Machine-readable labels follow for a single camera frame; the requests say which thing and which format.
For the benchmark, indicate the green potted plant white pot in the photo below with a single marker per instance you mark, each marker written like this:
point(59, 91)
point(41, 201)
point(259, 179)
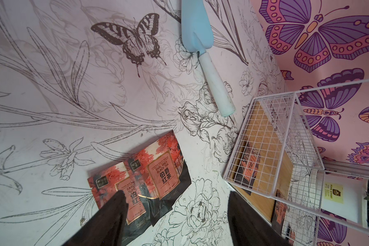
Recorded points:
point(351, 204)

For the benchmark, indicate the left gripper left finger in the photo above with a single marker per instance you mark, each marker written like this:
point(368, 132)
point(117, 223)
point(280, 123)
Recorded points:
point(106, 227)

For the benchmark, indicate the light blue garden trowel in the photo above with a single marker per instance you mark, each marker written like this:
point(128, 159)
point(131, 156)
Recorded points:
point(197, 36)

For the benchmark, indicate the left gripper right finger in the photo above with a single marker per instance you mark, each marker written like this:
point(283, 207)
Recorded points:
point(247, 227)

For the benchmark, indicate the white wire shelf rack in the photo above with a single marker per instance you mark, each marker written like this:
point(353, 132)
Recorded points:
point(304, 157)

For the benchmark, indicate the bottom wooden shelf board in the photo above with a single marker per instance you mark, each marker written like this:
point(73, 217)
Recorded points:
point(275, 168)

